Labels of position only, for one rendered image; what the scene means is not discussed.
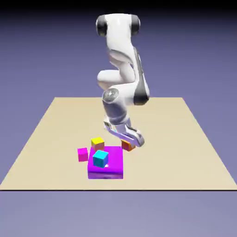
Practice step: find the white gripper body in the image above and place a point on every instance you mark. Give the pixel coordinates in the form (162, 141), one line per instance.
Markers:
(127, 137)

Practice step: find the large purple box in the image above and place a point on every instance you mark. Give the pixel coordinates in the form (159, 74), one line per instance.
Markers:
(114, 163)

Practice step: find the small cyan cube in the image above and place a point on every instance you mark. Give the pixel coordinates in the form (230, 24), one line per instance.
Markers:
(100, 158)

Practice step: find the small orange cube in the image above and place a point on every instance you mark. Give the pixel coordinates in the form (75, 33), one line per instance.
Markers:
(127, 146)

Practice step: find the small magenta cube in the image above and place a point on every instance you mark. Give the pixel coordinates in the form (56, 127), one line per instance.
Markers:
(82, 154)

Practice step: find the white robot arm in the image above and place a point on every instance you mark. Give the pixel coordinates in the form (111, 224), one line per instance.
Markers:
(120, 55)

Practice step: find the small yellow cube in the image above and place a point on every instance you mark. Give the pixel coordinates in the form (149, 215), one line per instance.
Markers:
(97, 143)

